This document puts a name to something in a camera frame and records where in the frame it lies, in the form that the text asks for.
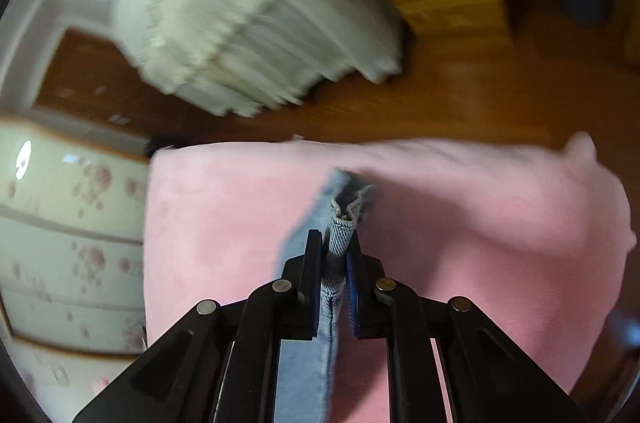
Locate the light blue jeans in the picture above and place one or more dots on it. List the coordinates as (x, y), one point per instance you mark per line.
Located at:
(305, 378)

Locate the pink blanket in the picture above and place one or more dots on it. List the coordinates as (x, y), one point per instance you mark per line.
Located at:
(225, 213)

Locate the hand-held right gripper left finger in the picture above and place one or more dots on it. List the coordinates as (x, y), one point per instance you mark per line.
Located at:
(313, 283)

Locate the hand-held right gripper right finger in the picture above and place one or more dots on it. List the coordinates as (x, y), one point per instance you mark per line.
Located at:
(353, 293)

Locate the white lace cloth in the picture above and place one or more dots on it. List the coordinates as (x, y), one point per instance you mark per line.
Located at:
(225, 3)

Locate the cream floral drawer cabinet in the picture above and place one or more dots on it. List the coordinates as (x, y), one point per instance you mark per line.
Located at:
(60, 228)

